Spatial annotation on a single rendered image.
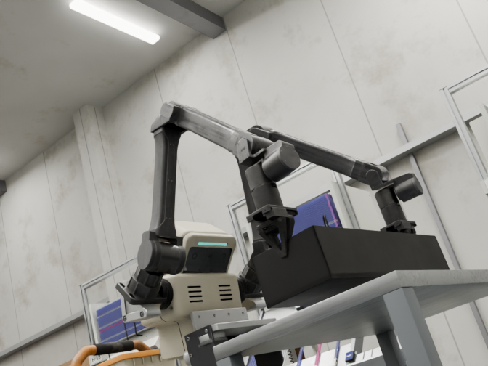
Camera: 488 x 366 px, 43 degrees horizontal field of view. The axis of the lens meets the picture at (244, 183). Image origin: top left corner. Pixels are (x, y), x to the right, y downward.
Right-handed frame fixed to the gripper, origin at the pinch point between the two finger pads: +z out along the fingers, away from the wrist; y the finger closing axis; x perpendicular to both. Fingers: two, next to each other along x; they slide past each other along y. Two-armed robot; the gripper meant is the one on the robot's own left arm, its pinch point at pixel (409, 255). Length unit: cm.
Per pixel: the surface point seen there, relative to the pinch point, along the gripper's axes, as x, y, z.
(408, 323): -24, -63, 22
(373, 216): 88, 169, -62
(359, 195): 87, 159, -74
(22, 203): 697, 330, -373
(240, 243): 155, 125, -72
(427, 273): -25, -52, 14
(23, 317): 737, 325, -209
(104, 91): 460, 326, -423
